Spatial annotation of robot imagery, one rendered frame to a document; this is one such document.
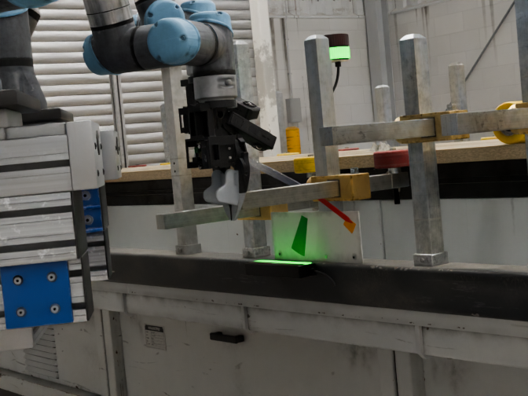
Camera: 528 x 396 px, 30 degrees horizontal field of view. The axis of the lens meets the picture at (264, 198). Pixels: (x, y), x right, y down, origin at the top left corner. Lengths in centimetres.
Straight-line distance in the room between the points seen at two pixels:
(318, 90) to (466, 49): 958
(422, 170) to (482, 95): 959
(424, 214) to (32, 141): 76
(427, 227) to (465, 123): 41
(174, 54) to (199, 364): 139
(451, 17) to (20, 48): 1000
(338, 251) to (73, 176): 76
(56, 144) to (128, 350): 189
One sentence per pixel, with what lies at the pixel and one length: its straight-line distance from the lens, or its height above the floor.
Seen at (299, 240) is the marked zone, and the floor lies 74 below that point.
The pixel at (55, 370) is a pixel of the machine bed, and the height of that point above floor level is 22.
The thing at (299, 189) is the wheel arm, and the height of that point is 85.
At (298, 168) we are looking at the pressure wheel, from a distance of 219.
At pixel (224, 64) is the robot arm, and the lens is 172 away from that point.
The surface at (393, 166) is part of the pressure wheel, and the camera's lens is 199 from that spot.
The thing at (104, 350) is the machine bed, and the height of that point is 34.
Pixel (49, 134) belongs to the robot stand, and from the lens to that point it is 132.
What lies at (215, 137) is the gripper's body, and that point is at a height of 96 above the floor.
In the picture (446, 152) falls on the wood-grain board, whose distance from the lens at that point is 199.
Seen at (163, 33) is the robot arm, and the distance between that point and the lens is 162.
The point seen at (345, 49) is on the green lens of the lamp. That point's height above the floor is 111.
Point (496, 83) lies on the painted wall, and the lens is 1120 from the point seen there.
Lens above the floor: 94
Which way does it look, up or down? 3 degrees down
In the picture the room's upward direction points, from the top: 5 degrees counter-clockwise
